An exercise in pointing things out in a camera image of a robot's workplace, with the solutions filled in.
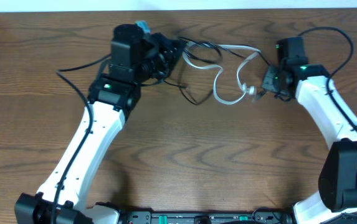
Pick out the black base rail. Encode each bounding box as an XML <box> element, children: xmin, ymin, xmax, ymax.
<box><xmin>110</xmin><ymin>208</ymin><xmax>294</xmax><ymax>224</ymax></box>

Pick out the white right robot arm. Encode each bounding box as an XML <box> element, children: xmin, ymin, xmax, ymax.
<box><xmin>262</xmin><ymin>37</ymin><xmax>357</xmax><ymax>223</ymax></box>

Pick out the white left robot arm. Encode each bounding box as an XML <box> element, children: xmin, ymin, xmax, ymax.
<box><xmin>14</xmin><ymin>21</ymin><xmax>186</xmax><ymax>223</ymax></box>

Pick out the black USB cable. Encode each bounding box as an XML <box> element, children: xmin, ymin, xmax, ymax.
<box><xmin>164</xmin><ymin>36</ymin><xmax>272</xmax><ymax>106</ymax></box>

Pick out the white USB cable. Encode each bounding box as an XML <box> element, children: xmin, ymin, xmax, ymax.
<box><xmin>181</xmin><ymin>42</ymin><xmax>262</xmax><ymax>106</ymax></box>

